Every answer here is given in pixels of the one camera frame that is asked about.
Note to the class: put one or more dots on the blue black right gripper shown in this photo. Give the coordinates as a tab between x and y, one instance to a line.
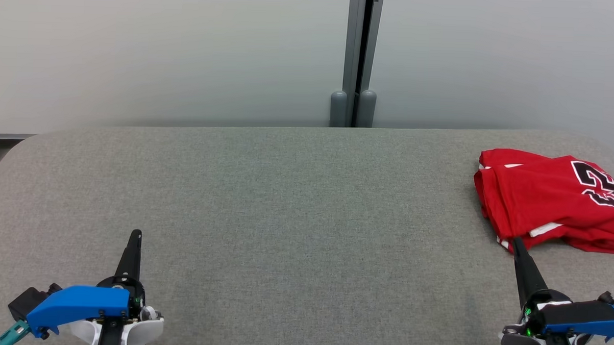
583	319

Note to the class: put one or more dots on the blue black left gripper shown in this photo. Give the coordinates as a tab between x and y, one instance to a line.
78	302

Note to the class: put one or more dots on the red jersey with white sleeves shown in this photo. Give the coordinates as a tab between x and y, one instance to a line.
541	196

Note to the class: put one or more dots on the grey fabric upholstered bench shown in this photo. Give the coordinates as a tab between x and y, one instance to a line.
285	202

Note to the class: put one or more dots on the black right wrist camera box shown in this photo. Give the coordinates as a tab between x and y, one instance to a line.
611	299

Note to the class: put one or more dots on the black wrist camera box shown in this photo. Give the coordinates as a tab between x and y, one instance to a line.
26	300
611	299

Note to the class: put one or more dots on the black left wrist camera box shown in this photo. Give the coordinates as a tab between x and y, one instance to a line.
26	300

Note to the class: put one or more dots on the grey cylindrical post stopper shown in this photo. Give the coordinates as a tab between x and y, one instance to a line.
366	109
339	110

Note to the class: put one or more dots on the grey metal partition post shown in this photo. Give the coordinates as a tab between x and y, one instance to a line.
362	41

